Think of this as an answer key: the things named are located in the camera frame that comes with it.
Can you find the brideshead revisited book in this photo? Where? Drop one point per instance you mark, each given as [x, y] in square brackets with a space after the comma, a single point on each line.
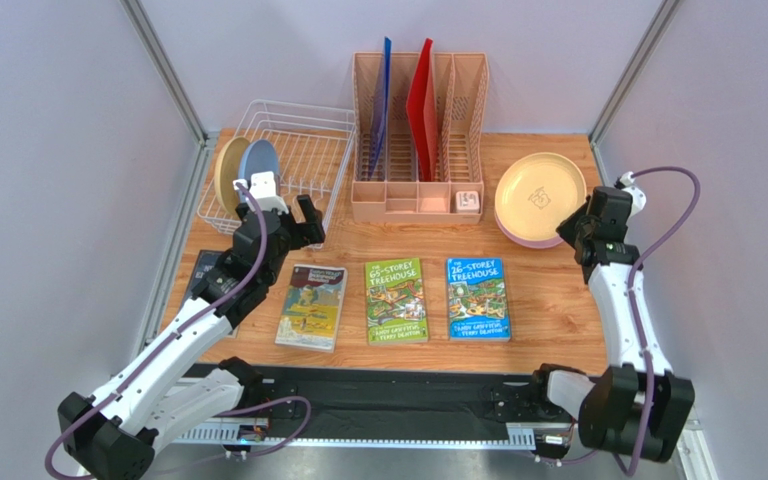
[310, 316]

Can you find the blue 26-storey treehouse book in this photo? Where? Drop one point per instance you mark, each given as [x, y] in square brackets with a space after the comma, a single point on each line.
[477, 300]

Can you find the blue folder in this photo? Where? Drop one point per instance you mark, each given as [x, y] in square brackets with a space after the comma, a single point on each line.
[380, 108]

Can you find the red folder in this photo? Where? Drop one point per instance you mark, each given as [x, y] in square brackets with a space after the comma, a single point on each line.
[421, 114]

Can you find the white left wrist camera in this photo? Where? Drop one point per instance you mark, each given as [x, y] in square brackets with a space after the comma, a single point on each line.
[264, 189]

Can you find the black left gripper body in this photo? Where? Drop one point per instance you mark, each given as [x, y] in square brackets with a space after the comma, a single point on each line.
[290, 240]

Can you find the dark nineteen eighty-four book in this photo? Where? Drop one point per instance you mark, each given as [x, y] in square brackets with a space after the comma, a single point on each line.
[204, 263]

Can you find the blue plate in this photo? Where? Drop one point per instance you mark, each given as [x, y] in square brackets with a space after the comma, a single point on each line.
[260, 156]

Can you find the green 65-storey treehouse book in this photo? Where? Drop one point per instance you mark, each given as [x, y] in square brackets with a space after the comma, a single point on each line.
[395, 302]

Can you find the white wire dish rack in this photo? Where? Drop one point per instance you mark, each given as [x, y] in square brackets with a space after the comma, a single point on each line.
[314, 144]

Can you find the aluminium frame post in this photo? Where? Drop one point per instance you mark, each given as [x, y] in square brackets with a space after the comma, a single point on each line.
[657, 27]
[152, 43]

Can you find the beige plate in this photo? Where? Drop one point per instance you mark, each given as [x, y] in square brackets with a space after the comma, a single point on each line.
[537, 193]

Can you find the aluminium frame post right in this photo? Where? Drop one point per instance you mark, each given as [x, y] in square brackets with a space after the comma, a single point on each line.
[657, 27]

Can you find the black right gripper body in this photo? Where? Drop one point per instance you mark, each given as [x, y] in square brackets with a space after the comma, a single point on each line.
[577, 230]

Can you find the pink plastic file organizer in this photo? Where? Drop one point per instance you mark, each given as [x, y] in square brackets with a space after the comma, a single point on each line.
[395, 194]

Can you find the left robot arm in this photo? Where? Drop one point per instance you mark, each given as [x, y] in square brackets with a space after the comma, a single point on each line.
[117, 431]

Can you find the aluminium frame post left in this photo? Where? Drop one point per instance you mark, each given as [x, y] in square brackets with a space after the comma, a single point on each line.
[152, 43]

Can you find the white power adapter cube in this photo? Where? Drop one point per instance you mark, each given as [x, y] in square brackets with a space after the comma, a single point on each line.
[467, 202]

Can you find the tan plate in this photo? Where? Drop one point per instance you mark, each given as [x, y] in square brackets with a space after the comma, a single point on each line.
[226, 173]

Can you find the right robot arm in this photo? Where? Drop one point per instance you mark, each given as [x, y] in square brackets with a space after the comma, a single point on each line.
[638, 406]

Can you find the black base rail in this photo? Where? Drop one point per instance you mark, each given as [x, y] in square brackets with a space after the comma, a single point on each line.
[389, 406]

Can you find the pink plate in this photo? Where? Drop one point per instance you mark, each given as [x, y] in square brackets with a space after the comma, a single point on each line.
[532, 244]

